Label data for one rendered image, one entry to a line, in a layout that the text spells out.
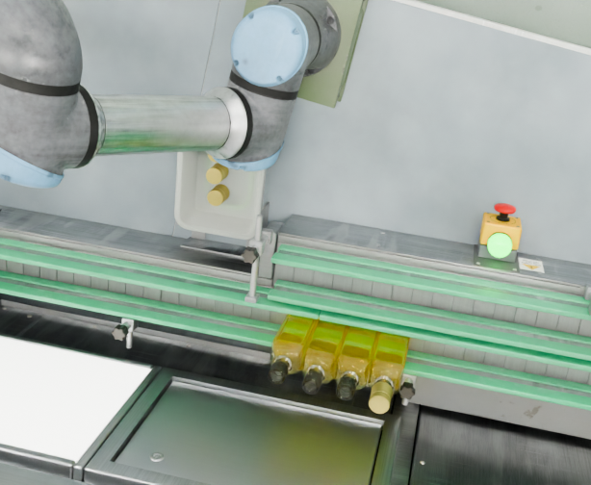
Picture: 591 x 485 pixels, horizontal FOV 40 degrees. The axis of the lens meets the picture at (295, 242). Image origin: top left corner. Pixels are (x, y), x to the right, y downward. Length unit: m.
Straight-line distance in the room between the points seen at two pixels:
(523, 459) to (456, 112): 0.65
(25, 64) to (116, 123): 0.17
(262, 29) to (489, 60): 0.47
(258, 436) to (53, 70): 0.72
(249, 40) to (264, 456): 0.67
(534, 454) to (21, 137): 1.06
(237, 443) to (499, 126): 0.75
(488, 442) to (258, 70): 0.81
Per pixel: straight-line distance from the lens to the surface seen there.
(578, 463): 1.61
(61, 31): 1.04
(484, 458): 1.55
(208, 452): 1.39
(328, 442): 1.44
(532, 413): 1.64
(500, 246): 1.52
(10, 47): 1.03
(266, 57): 1.28
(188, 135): 1.22
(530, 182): 1.59
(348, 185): 1.61
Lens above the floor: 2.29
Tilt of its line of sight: 67 degrees down
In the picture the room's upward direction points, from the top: 147 degrees counter-clockwise
